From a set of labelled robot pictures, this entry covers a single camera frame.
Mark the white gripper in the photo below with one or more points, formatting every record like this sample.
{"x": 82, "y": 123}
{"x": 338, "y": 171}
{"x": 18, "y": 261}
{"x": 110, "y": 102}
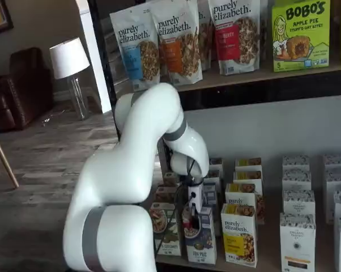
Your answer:
{"x": 198, "y": 198}

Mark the blue white oatmeal box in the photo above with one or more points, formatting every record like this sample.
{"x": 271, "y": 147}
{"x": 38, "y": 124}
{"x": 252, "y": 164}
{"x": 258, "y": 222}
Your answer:
{"x": 210, "y": 195}
{"x": 200, "y": 243}

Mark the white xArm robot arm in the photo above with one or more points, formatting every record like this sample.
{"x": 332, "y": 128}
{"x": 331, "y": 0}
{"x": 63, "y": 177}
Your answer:
{"x": 116, "y": 184}

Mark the green granola cereal box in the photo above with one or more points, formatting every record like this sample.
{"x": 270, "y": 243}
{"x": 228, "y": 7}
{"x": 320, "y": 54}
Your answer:
{"x": 169, "y": 179}
{"x": 166, "y": 194}
{"x": 165, "y": 235}

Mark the blue purely elizabeth box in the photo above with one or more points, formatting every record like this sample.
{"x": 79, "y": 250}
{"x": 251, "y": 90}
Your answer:
{"x": 214, "y": 177}
{"x": 216, "y": 163}

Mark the yellow purely elizabeth box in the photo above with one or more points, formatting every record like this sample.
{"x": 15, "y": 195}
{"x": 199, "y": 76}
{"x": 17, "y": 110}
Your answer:
{"x": 248, "y": 163}
{"x": 240, "y": 195}
{"x": 247, "y": 177}
{"x": 238, "y": 235}

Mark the black metal shelf rack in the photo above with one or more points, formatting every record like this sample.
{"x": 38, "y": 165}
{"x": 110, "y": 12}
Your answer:
{"x": 244, "y": 90}

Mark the green Bobo's apple pie box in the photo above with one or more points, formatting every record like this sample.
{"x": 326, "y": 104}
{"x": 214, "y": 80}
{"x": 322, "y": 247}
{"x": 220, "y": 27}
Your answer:
{"x": 300, "y": 34}

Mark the orange label granola bag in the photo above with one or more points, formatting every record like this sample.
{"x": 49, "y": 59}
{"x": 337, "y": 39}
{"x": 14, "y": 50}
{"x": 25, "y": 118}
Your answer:
{"x": 176, "y": 25}
{"x": 206, "y": 37}

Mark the blue label granola bag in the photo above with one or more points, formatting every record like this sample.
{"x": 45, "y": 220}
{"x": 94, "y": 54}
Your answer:
{"x": 131, "y": 31}

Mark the white stool wooden legs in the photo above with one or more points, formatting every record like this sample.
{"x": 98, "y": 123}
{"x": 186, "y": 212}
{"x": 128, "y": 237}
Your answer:
{"x": 6, "y": 167}

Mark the white shade glass lamp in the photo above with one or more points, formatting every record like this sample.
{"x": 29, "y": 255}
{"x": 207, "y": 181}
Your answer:
{"x": 68, "y": 56}

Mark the red label granola bag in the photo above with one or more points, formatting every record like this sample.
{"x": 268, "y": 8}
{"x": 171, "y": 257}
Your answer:
{"x": 232, "y": 11}

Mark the brown leather armchair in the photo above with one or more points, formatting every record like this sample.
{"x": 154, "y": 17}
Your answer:
{"x": 26, "y": 85}

